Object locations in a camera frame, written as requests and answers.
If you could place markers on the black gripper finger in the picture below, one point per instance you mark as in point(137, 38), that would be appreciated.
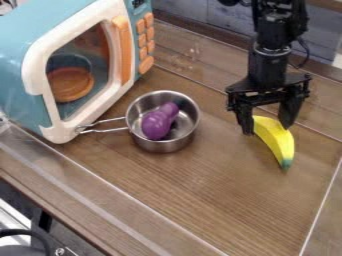
point(290, 106)
point(243, 112)

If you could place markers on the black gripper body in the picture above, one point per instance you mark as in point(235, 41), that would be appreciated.
point(268, 84)

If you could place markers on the yellow toy banana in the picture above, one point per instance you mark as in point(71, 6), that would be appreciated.
point(276, 138)

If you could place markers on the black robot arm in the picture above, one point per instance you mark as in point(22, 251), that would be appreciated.
point(279, 23)

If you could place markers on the silver metal pot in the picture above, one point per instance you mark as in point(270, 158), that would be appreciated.
point(183, 127)

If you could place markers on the blue toy microwave oven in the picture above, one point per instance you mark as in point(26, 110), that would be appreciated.
point(103, 35)

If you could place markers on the purple toy eggplant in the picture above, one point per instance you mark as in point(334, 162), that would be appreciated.
point(157, 120)

